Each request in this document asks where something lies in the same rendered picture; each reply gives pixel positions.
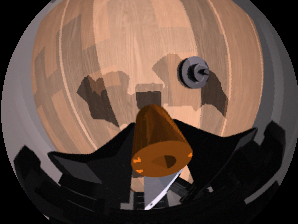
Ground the orange tapered knob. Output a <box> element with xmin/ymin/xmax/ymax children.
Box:
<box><xmin>130</xmin><ymin>105</ymin><xmax>193</xmax><ymax>177</ymax></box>

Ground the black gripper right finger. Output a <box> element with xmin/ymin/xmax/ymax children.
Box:
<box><xmin>173</xmin><ymin>119</ymin><xmax>258</xmax><ymax>192</ymax></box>

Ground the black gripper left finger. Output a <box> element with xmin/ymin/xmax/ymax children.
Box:
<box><xmin>48</xmin><ymin>121</ymin><xmax>134</xmax><ymax>204</ymax></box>

